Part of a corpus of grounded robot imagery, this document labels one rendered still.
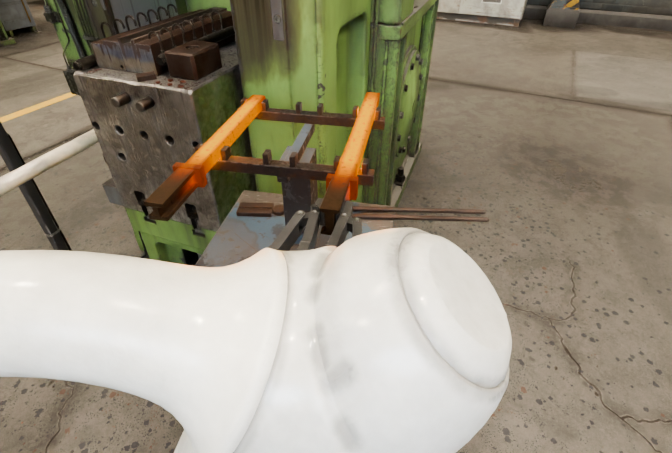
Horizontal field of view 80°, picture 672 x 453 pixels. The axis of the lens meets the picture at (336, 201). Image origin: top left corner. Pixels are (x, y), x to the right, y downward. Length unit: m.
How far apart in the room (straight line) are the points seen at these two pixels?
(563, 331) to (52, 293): 1.69
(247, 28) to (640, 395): 1.63
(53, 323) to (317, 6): 0.93
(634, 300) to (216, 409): 1.93
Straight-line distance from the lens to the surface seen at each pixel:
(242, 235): 0.93
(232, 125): 0.78
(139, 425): 1.51
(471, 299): 0.18
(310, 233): 0.50
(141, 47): 1.18
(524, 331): 1.71
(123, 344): 0.19
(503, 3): 6.18
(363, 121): 0.77
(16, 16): 6.62
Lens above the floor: 1.27
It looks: 36 degrees down
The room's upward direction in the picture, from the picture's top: straight up
